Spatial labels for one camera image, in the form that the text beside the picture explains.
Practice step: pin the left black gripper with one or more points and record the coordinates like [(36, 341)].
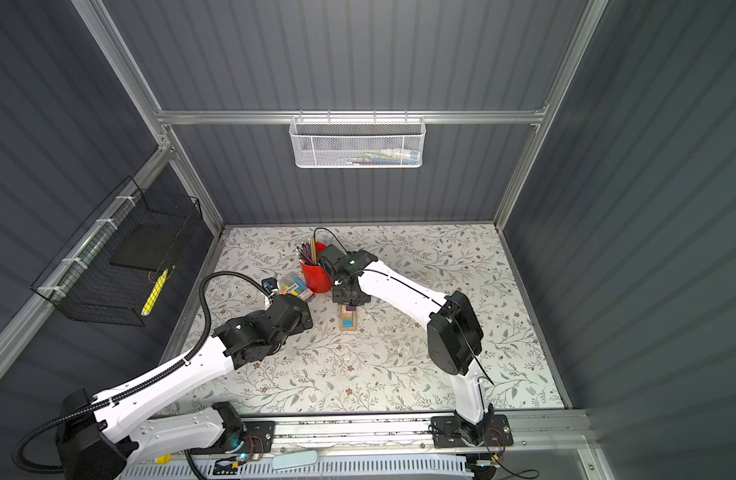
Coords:
[(307, 322)]

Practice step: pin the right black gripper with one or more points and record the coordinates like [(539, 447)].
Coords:
[(340, 300)]

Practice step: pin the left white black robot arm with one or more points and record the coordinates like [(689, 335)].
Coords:
[(101, 444)]

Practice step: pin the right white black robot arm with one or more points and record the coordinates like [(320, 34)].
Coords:
[(454, 334)]

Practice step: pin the red pencil cup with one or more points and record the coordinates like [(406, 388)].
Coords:
[(316, 277)]

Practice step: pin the coloured pencils in cup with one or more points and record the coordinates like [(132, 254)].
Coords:
[(308, 252)]

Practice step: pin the highlighter pen pack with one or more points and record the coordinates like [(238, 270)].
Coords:
[(292, 284)]

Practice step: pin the yellow marker in black basket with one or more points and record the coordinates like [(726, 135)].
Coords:
[(154, 294)]

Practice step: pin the pens in white basket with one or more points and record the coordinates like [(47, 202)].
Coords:
[(386, 157)]

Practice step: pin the light blue oval pad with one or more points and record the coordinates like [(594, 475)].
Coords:
[(294, 460)]

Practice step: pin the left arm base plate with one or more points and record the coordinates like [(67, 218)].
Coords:
[(255, 437)]

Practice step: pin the white wire mesh basket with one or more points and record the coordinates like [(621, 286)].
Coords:
[(323, 145)]

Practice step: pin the black wire wall basket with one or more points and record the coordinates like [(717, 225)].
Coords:
[(107, 276)]

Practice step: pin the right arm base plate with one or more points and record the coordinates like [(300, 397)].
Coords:
[(452, 431)]

